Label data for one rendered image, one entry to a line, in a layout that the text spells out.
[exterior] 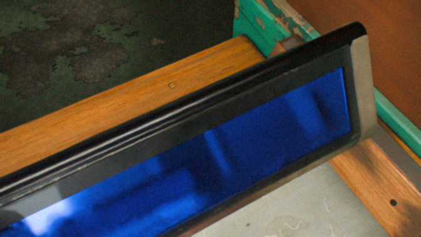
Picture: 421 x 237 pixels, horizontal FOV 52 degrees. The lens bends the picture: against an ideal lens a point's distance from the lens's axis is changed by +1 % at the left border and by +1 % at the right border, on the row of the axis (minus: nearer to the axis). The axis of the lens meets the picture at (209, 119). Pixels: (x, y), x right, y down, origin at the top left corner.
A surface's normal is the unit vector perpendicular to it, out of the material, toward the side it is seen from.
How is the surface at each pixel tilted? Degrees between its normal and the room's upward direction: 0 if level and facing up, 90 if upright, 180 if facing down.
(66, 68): 0
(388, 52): 90
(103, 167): 58
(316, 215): 0
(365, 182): 66
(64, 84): 0
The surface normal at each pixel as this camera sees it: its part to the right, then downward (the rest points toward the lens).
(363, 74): 0.43, 0.29
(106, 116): 0.00, -0.58
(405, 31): -0.87, 0.40
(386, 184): -0.79, 0.13
